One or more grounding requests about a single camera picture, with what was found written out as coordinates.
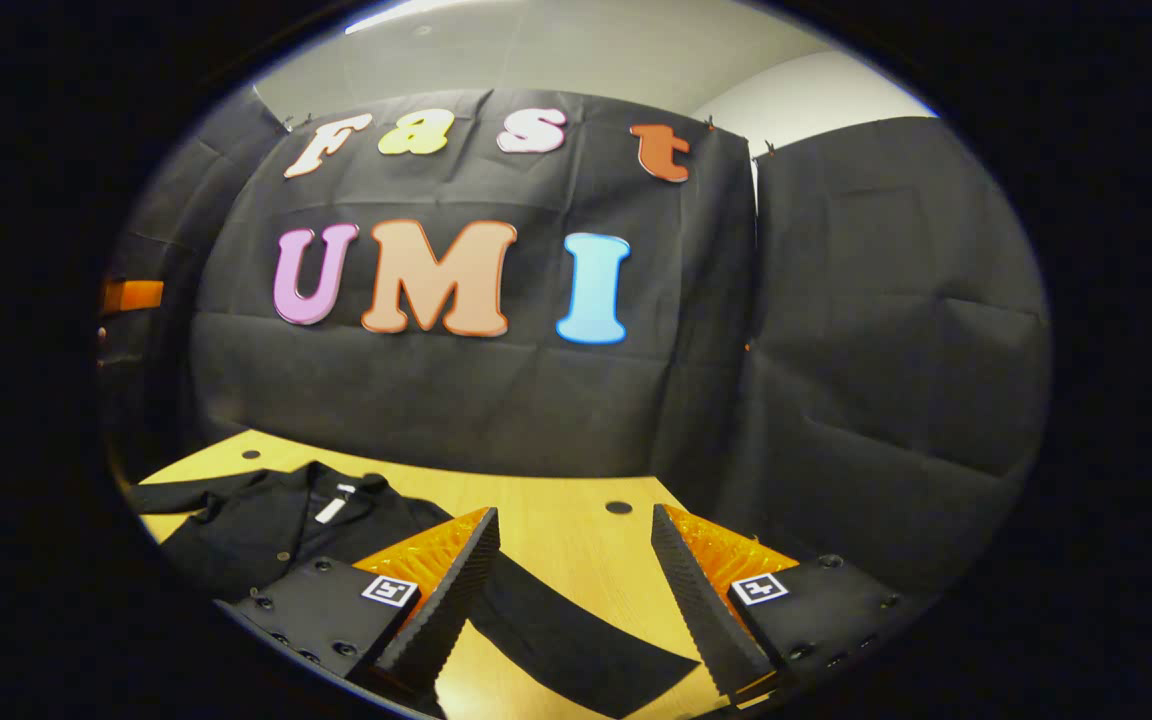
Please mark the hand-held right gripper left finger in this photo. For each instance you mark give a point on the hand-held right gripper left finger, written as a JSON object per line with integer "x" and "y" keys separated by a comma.
{"x": 446, "y": 610}

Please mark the black backdrop cloth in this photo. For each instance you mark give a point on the black backdrop cloth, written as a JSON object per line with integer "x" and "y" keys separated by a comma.
{"x": 436, "y": 400}

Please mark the black button shirt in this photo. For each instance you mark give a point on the black button shirt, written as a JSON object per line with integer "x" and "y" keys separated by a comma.
{"x": 266, "y": 530}

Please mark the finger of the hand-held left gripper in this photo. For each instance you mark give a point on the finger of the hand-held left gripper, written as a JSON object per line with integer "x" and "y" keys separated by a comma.
{"x": 134, "y": 296}

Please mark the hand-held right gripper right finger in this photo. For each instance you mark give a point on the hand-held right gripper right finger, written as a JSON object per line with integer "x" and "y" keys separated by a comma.
{"x": 706, "y": 610}

